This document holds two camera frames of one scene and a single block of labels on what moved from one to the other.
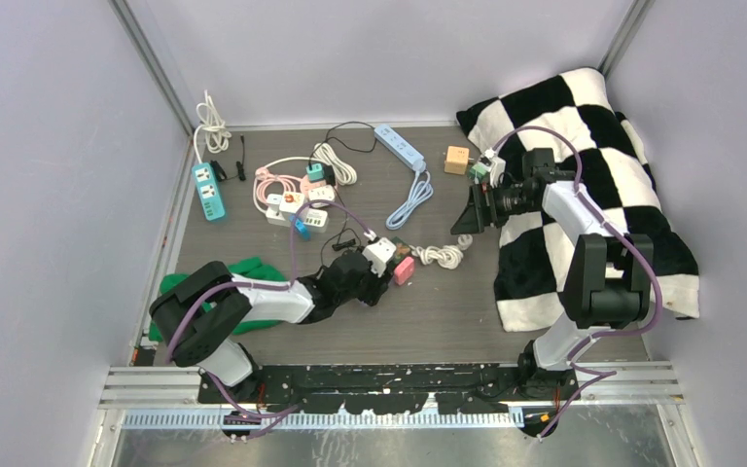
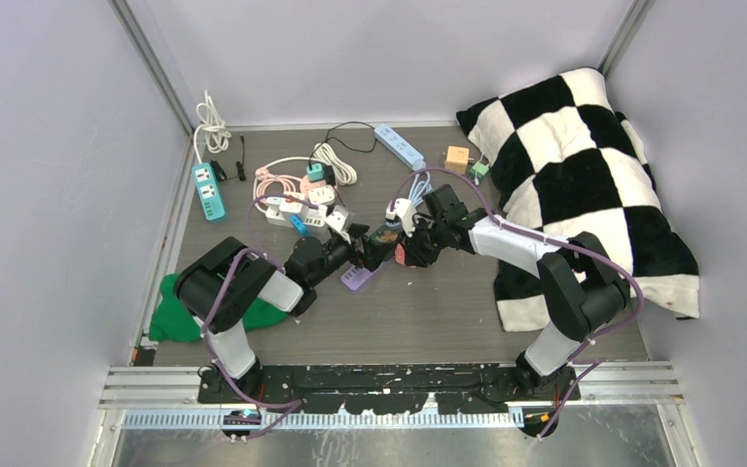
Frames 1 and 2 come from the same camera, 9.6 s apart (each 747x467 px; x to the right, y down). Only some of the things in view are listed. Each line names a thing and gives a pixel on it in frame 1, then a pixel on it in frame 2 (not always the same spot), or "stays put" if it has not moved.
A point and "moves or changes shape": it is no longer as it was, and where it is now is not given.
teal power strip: (208, 192) stays put
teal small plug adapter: (316, 172) stays put
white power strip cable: (217, 134) stays put
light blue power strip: (400, 147) stays put
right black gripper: (470, 222) -> (415, 253)
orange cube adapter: (456, 160) stays put
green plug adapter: (479, 173) stays put
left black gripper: (376, 283) -> (356, 257)
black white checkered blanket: (595, 147) stays put
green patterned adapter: (402, 249) moves or changes shape
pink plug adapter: (404, 270) -> (400, 253)
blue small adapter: (301, 229) stays put
